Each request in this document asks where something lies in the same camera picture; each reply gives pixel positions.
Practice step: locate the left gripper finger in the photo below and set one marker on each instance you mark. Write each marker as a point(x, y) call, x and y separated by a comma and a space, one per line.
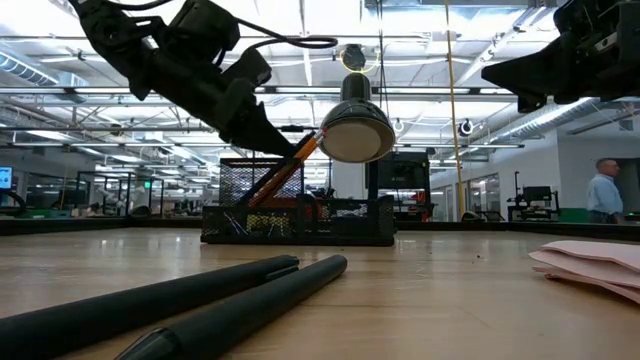
point(262, 122)
point(240, 134)

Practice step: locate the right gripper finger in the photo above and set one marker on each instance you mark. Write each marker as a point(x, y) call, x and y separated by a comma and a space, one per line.
point(535, 62)
point(545, 90)

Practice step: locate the black table frame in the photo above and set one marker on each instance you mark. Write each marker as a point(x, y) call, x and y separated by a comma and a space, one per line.
point(100, 225)

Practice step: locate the black standing desk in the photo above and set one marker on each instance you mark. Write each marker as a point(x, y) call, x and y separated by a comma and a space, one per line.
point(535, 210)

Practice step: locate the black desk lamp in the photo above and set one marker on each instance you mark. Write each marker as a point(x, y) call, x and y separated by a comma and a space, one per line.
point(356, 120)

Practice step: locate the black binder clip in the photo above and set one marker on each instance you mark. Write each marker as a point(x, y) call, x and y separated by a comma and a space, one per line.
point(231, 223)

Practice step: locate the black mesh desk organizer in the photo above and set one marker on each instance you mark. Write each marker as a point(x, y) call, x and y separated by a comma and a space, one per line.
point(350, 222)

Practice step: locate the person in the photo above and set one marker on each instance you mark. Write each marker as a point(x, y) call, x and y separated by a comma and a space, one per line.
point(604, 195)

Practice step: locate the dark computer monitor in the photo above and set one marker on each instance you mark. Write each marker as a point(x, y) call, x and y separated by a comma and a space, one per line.
point(536, 194)

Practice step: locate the blue lit monitor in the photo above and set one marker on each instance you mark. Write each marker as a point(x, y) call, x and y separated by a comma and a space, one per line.
point(5, 177)

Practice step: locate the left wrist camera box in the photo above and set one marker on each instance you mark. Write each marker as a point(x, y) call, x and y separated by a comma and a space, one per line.
point(205, 25)

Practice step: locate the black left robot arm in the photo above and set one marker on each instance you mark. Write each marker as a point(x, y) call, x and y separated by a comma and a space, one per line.
point(110, 35)

